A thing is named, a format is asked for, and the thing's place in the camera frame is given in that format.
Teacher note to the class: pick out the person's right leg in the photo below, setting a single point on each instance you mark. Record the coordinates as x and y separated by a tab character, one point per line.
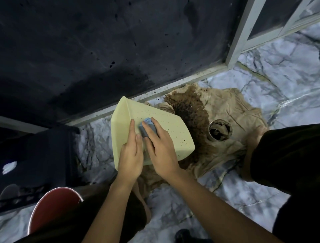
287	160

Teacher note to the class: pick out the white paper scrap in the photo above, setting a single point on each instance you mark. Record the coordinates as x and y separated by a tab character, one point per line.
9	167

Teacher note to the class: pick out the person's left forearm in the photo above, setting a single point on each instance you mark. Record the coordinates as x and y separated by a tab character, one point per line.
110	212

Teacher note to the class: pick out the brown stained cloth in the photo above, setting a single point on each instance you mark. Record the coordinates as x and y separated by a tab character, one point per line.
232	107

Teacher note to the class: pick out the pale yellow plastic plant pot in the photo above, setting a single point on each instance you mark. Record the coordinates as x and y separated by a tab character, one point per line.
167	127

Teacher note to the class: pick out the small round soil-filled cup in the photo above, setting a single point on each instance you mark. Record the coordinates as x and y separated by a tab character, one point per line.
220	130

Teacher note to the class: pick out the black plastic crate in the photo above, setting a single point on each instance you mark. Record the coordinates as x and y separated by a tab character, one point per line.
45	155

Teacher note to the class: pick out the blue cleaning cloth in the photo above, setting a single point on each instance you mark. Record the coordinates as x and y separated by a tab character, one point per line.
147	127

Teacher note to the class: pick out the person's right hand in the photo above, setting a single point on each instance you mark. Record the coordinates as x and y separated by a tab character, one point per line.
162	155

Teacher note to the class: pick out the person's right forearm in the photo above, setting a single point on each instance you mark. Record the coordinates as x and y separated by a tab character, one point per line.
212	212

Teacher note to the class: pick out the person's right thumb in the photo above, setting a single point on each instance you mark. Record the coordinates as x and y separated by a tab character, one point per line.
147	146

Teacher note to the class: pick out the white floor rail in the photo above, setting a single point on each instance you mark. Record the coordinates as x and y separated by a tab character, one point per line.
160	91

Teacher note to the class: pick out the white door frame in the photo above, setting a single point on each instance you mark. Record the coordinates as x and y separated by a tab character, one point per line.
240	35

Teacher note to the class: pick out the person's left thumb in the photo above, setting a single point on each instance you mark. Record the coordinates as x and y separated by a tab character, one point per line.
139	142

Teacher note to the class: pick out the dark soil pile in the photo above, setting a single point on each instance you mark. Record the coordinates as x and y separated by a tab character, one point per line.
192	112

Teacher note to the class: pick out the person's left hand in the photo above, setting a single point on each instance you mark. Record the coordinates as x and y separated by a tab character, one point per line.
130	157

